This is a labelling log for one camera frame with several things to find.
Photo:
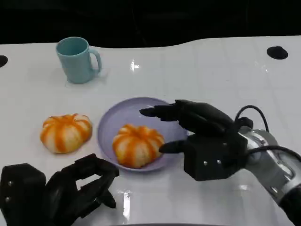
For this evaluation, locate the pale green mug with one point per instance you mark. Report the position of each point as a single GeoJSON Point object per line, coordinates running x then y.
{"type": "Point", "coordinates": [74, 64]}

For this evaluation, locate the lilac plate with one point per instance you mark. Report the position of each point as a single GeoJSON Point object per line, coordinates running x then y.
{"type": "Point", "coordinates": [129, 110]}

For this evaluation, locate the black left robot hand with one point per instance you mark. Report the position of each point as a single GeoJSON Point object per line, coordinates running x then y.
{"type": "Point", "coordinates": [58, 193]}

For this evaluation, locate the orange white toy bread roll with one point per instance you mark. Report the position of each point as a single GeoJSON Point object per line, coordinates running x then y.
{"type": "Point", "coordinates": [65, 134]}
{"type": "Point", "coordinates": [137, 147]}

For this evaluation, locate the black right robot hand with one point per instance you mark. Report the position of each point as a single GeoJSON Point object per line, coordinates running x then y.
{"type": "Point", "coordinates": [211, 153]}

